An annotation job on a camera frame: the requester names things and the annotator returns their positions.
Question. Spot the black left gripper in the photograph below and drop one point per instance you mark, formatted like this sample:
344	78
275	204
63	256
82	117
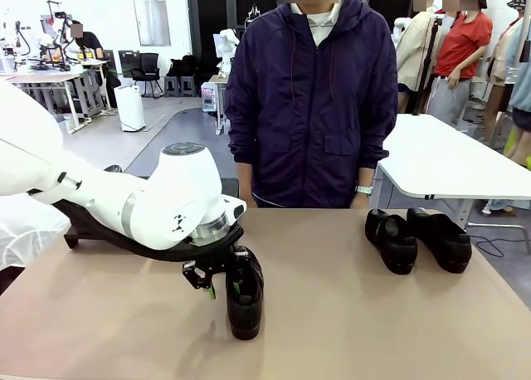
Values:
224	264

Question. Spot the person's right forearm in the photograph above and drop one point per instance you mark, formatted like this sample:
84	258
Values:
245	176

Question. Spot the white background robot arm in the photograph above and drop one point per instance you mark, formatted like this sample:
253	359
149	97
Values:
226	44

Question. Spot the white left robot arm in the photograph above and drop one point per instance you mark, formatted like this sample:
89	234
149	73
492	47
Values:
166	206

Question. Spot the person's left forearm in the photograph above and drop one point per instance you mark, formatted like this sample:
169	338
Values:
364	176

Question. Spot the person's right hand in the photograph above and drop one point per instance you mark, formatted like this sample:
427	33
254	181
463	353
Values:
248	198

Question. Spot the person's left hand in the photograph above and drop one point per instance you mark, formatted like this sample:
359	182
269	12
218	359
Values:
360	202

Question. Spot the small wooden side table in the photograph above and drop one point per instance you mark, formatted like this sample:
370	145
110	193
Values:
220	120

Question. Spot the silver wristwatch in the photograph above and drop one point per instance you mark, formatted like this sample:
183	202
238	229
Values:
365	190

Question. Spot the lit computer case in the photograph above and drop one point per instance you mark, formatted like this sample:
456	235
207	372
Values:
210	97

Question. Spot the white air purifier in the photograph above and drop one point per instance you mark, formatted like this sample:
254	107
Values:
130	108

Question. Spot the grey stool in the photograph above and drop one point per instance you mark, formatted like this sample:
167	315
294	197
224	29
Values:
187	86
171	86

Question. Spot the person in purple jacket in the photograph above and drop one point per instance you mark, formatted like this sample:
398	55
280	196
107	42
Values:
311	106

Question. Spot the white plastic sheet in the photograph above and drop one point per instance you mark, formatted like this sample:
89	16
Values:
25	239

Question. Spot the black bag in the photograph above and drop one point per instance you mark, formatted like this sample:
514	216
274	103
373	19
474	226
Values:
182	66

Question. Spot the black office chair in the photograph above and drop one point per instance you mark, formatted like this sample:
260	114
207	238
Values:
148	71

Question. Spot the white table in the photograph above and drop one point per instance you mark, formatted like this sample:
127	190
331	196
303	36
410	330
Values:
431	156

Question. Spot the grey framed workbench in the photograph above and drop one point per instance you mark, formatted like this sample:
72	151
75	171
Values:
62	79

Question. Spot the seated person in black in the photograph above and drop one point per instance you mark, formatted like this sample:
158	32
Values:
93	52

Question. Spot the mannequin in beige coat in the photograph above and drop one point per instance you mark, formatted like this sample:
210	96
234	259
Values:
415	52

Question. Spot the figure in red shirt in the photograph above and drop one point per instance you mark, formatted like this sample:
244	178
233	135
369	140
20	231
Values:
462	44

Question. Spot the mannequin in cream top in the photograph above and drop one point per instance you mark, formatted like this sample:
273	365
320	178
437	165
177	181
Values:
500	64

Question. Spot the patterned bucket hat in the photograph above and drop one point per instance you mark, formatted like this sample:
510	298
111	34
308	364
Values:
518	0

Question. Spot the grey wall panel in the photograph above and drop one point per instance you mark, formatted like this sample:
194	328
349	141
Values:
152	23

